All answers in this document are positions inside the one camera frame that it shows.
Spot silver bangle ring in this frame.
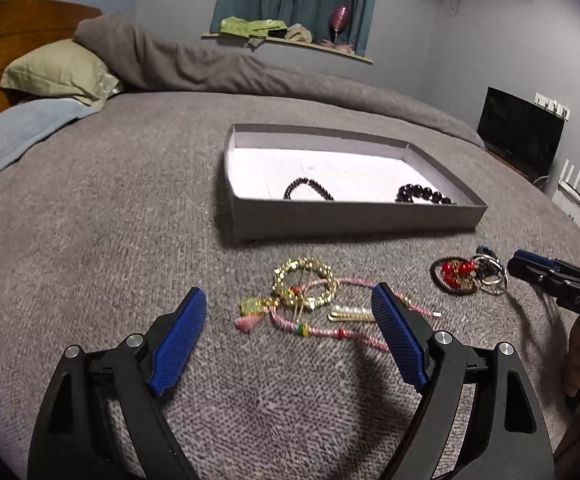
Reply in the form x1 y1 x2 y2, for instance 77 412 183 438
472 253 509 296

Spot blue bead bracelet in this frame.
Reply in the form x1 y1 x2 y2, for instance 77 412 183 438
474 244 502 276

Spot red bead gold charm bracelet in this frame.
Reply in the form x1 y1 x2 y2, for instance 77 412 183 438
440 257 478 294

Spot black elastic hair tie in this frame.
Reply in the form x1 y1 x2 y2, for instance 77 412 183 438
429 257 481 296

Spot large black bead bracelet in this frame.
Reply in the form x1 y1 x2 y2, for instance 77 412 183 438
395 183 457 206

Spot pearl gold hair clip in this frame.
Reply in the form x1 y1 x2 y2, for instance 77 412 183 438
328 304 375 323

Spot pink braided cord necklace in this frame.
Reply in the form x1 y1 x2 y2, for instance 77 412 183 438
234 276 437 354

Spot small dark bead bracelet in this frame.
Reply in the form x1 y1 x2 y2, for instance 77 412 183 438
282 176 337 203

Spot white wifi router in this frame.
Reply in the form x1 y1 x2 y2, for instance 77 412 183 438
552 159 580 226

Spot black television screen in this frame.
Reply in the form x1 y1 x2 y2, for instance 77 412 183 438
476 87 564 180

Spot grey bedspread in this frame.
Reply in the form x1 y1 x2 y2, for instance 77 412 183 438
0 93 580 479

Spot grey shallow cardboard tray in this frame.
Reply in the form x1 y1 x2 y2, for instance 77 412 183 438
224 124 488 240

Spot pink items on sill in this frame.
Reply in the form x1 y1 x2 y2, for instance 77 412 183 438
317 40 355 55

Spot light blue pillow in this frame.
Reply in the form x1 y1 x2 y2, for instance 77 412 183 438
0 98 94 172

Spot pink wine glass ornament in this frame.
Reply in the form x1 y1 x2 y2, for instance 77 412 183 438
329 4 351 44

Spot beige cloth on sill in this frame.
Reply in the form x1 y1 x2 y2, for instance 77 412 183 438
284 23 313 44

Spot wooden window sill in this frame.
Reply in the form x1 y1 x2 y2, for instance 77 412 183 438
201 32 375 65

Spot olive green pillow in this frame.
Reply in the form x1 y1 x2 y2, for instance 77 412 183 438
0 39 122 112

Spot grey folded duvet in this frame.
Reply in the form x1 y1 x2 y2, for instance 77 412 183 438
73 14 485 148

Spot green cloth on sill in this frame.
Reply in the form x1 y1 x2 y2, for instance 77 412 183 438
218 16 288 48

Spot wooden headboard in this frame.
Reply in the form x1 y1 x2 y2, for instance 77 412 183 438
0 0 102 113

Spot white wall power strip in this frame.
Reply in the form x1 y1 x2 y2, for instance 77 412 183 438
534 93 571 122

